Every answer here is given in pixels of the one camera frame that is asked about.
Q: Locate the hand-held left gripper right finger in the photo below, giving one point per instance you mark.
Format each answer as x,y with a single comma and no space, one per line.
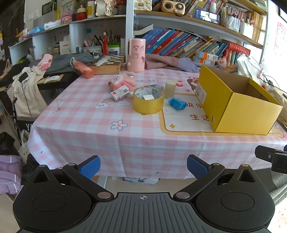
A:
197,167

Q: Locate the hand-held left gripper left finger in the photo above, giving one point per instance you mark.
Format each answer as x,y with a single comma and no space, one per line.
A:
90,167

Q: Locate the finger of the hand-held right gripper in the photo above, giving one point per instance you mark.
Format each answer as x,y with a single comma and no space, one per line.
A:
262,153
279,163

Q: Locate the yellow cardboard box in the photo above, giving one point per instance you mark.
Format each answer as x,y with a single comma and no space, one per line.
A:
224,112

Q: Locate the blue lump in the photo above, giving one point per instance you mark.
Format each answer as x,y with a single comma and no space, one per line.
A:
177,104

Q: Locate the yellow tape roll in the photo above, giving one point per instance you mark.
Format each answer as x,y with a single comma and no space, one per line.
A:
145,108

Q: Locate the cream rectangular block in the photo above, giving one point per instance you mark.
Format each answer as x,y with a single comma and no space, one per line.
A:
170,89

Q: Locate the white power adapter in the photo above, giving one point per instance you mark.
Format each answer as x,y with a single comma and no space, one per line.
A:
148,97

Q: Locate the pink plush toy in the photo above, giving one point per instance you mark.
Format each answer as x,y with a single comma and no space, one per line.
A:
123,81

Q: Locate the person's grey trousers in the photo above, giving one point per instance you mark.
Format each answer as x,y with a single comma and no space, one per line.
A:
280,186

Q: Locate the white shopping bag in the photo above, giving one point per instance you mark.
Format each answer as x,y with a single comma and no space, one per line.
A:
23,150

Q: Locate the black panel white lettering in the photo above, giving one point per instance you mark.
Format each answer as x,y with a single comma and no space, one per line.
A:
24,125

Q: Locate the small white red box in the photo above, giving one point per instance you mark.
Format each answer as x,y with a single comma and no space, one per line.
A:
120,94

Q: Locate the purple backpack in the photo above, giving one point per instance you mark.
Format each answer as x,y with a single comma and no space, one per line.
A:
9,174

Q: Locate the black bag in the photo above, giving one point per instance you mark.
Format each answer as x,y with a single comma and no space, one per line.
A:
6,143

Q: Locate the black piano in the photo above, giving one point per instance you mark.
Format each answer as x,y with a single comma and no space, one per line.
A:
60,83

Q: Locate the white plastic bag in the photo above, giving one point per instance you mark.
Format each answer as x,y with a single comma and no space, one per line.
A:
244,65

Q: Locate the dark blue spray bottle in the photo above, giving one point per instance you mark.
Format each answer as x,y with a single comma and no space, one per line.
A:
156,85

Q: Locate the white paper cutout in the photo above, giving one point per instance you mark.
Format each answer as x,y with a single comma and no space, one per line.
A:
52,78

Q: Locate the pink pump bottle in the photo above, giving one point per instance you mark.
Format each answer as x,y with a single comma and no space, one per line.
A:
85,70

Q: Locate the beige hoodie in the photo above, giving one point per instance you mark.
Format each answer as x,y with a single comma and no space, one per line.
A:
24,94

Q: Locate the wooden chess box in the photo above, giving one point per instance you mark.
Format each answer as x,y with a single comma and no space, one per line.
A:
107,68

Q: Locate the pink pig toy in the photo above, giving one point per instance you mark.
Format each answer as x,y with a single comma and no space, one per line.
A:
222,61

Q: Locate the white oblong case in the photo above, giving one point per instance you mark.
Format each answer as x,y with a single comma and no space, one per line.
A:
102,61

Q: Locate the white blue orange carton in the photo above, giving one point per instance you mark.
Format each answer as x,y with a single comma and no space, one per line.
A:
203,60
206,55

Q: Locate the pink and purple garment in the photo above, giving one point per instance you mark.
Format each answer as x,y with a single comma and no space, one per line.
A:
170,62

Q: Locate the long red box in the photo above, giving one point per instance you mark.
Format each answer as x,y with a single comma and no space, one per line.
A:
237,47

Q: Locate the grey garment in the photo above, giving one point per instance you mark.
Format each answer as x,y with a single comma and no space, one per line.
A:
65,61

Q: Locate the pink glove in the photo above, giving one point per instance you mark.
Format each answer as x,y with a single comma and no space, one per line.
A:
44,61

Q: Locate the white pen holder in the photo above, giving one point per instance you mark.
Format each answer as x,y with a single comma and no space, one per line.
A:
93,49

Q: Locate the white jar green lid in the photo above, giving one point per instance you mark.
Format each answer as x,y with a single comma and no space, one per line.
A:
113,49

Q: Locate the pink sticker-covered cylinder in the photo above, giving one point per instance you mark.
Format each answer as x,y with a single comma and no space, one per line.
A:
136,56

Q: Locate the white box red label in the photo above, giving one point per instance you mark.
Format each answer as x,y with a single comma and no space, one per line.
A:
65,47

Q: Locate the black garment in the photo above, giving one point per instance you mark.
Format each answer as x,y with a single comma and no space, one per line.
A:
9,75

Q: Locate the red tassel ornament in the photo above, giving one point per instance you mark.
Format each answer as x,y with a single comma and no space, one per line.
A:
105,43

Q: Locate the row of slanted colourful books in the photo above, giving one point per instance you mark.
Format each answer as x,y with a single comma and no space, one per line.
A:
179,43

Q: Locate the white storage bin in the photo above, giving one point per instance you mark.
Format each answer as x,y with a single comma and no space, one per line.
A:
245,29

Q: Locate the row of yellow slim books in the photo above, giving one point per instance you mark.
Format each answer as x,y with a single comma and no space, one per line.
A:
257,24

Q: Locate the bunch of pens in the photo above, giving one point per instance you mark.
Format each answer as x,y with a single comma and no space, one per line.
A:
112,39

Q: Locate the clear pen organiser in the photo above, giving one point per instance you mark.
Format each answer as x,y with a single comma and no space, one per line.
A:
231,22

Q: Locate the white tissue pack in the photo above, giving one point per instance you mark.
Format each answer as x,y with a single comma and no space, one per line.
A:
52,25

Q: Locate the phone with lit screen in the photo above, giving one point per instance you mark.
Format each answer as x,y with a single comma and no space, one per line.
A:
207,16

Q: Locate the thick black book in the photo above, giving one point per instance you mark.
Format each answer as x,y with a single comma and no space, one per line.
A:
143,29

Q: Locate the blue packet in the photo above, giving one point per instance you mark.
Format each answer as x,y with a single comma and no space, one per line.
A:
35,29

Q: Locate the white bookshelf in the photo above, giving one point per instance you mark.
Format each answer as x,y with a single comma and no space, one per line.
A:
130,22

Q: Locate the pink gift box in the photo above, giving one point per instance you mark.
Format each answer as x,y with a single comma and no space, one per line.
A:
67,19

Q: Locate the red white figurine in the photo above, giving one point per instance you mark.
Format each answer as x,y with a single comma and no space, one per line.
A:
81,14

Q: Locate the yellow white bottle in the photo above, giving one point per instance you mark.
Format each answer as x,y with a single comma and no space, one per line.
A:
90,10

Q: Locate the cream printed handbag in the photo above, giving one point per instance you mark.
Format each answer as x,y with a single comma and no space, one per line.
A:
105,7

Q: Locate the wooden retro radio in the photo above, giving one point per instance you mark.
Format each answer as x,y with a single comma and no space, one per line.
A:
173,7

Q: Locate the row of upright shelf books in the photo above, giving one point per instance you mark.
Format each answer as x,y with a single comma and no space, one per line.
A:
197,5

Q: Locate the white quilted purse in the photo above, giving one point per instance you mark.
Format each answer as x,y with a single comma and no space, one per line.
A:
142,5

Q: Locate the wall poster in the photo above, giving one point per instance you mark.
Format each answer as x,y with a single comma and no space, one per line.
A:
281,40

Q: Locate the black picture frame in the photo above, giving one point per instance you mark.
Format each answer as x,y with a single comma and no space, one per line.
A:
48,9

